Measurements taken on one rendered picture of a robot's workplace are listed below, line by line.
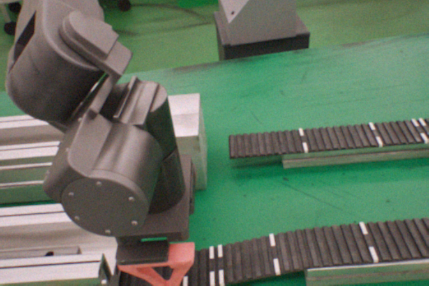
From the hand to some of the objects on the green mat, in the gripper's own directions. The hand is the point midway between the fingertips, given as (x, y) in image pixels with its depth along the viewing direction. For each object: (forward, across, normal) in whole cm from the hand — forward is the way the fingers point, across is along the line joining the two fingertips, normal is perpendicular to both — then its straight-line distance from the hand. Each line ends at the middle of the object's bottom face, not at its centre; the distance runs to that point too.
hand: (171, 253), depth 47 cm
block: (+5, +20, +1) cm, 21 cm away
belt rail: (+5, +18, -62) cm, 65 cm away
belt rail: (+5, 0, -62) cm, 62 cm away
